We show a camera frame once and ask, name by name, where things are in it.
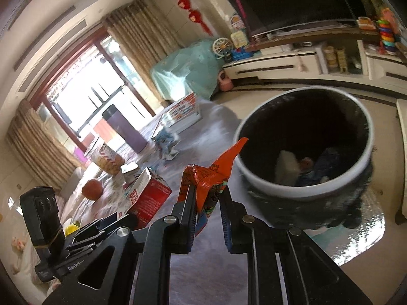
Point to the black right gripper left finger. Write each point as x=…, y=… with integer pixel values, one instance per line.
x=129, y=266

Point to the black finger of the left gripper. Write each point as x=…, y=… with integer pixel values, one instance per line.
x=96, y=232

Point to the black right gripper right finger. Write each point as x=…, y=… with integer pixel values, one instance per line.
x=285, y=266

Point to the red snack box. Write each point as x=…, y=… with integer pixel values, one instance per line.
x=144, y=197

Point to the orange snack wrapper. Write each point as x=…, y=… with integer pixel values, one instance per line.
x=210, y=182

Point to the black white-rimmed trash bin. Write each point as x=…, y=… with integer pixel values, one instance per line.
x=307, y=160

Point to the yellow plastic cup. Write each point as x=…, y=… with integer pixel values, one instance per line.
x=71, y=228

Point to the orange round fruit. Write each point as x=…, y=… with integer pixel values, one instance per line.
x=92, y=190

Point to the silver foil mat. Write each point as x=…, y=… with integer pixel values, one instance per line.
x=343, y=244

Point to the left beige curtain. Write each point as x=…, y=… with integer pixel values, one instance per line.
x=44, y=157

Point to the beige curtain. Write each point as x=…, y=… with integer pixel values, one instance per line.
x=44, y=157
x=144, y=35

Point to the grey patterned tablecloth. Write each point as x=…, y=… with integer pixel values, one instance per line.
x=196, y=280

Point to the snack jar with red label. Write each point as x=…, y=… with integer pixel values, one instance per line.
x=107, y=159

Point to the purple thermos bottle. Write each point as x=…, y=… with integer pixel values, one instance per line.
x=123, y=128

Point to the red white flat box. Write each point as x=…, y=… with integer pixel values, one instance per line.
x=181, y=115

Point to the pink kettlebell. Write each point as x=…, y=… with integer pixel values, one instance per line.
x=224, y=82

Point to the teal covered furniture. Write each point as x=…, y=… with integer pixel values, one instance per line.
x=192, y=69

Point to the right beige curtain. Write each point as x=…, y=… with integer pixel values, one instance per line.
x=144, y=35

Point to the white TV cabinet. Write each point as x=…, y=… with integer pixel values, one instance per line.
x=371, y=69

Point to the ferris wheel toy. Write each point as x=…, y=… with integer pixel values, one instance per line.
x=222, y=47

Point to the red hanging wall decoration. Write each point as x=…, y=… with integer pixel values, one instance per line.
x=194, y=15

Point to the colourful ring stacker toy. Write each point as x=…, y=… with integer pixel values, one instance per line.
x=388, y=38

